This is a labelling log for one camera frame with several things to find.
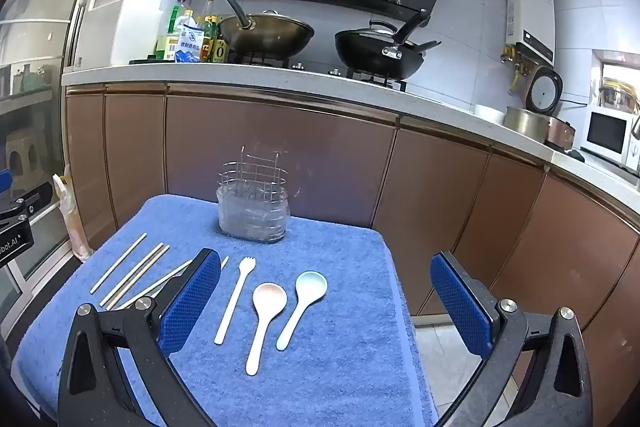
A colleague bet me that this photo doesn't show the clear plastic bag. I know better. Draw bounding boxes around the clear plastic bag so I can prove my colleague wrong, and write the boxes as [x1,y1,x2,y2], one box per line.
[52,164,94,264]

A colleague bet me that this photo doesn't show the white plastic fork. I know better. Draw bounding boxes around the white plastic fork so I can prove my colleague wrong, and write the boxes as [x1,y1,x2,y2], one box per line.
[214,256,257,346]

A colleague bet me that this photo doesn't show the blue terry towel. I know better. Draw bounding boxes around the blue terry towel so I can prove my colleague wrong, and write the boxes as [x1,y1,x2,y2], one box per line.
[11,194,441,427]

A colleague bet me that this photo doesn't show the black frying pan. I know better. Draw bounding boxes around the black frying pan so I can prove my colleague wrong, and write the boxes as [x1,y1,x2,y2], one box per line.
[334,9,442,81]

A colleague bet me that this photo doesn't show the steel wok with long handle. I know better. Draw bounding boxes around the steel wok with long handle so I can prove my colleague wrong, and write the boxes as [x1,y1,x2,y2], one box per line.
[210,0,316,58]

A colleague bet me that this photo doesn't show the glass wok lid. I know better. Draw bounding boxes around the glass wok lid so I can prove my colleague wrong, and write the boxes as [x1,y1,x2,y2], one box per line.
[220,9,314,35]

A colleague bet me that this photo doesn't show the white microwave oven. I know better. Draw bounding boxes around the white microwave oven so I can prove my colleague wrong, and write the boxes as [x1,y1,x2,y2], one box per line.
[580,104,634,168]

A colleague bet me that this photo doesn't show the white water heater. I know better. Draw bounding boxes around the white water heater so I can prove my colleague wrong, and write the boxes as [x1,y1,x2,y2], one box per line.
[505,0,557,62]

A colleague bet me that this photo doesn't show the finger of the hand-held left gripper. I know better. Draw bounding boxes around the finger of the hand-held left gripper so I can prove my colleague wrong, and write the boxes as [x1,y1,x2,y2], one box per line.
[0,170,54,229]

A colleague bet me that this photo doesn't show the yellow handled pipe valves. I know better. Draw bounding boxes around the yellow handled pipe valves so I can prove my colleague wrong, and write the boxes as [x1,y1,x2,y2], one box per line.
[499,47,532,95]

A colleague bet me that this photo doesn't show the wire utensil holder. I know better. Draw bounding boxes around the wire utensil holder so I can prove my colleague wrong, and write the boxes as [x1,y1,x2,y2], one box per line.
[216,146,292,244]

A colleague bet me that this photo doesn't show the pink bowl spoon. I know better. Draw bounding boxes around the pink bowl spoon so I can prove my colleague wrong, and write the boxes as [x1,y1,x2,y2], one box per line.
[245,283,289,377]

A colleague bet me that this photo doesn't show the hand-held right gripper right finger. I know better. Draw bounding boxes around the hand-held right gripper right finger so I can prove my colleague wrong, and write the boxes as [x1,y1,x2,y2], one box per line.
[430,250,593,427]

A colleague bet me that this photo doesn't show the dark bottle with yellow label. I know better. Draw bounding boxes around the dark bottle with yellow label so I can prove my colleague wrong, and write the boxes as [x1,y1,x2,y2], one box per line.
[212,27,231,64]

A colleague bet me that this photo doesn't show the clear bottle with gold cap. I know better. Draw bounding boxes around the clear bottle with gold cap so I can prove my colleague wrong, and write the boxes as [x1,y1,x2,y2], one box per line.
[202,0,221,62]

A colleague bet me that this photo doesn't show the white stone countertop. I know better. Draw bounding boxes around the white stone countertop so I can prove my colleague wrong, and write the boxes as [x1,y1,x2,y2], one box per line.
[61,57,640,233]

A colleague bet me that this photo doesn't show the steel inner pot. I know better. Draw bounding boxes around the steel inner pot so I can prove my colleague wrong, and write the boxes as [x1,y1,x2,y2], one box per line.
[503,106,551,144]

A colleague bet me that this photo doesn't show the glass sliding door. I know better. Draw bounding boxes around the glass sliding door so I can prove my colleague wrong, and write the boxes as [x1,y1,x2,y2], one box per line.
[0,0,101,333]

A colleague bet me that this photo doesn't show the light blue bowl spoon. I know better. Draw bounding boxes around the light blue bowl spoon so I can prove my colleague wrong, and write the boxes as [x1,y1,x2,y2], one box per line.
[276,271,329,351]

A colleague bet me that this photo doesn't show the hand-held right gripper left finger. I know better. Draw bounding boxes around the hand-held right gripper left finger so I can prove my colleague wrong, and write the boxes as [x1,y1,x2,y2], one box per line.
[58,248,222,427]

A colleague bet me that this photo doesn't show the row of brown cabinet doors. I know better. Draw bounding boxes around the row of brown cabinet doors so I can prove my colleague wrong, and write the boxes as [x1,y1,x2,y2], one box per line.
[64,82,640,427]

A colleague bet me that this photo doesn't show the green handled oil bottle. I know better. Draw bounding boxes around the green handled oil bottle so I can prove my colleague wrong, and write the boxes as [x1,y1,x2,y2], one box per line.
[156,0,188,60]

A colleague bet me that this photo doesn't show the rice cooker with open lid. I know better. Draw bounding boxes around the rice cooker with open lid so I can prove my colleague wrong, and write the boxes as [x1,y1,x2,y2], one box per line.
[529,66,578,152]

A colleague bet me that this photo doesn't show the white bowl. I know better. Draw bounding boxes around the white bowl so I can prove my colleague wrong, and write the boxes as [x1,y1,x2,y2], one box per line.
[472,104,506,126]

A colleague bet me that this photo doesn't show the white and blue salt bag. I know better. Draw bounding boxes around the white and blue salt bag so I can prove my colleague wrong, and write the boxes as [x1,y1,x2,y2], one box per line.
[175,19,202,64]

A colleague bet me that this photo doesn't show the gas stove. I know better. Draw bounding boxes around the gas stove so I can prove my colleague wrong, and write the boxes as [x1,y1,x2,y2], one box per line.
[227,51,408,92]

